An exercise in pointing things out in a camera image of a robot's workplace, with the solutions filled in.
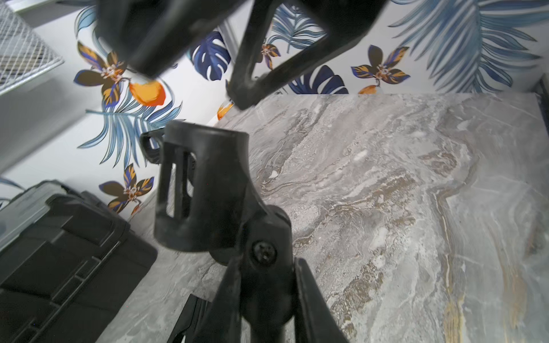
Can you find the black plastic toolbox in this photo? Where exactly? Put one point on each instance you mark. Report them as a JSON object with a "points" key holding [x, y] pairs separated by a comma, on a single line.
{"points": [[68, 264]]}

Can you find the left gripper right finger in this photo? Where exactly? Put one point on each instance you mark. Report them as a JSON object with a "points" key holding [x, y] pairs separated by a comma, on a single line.
{"points": [[313, 319]]}

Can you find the white mesh wall basket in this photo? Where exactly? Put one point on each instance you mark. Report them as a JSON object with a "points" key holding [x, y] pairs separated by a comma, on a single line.
{"points": [[24, 54]]}

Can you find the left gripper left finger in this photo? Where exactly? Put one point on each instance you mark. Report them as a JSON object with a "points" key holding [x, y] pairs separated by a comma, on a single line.
{"points": [[222, 323]]}

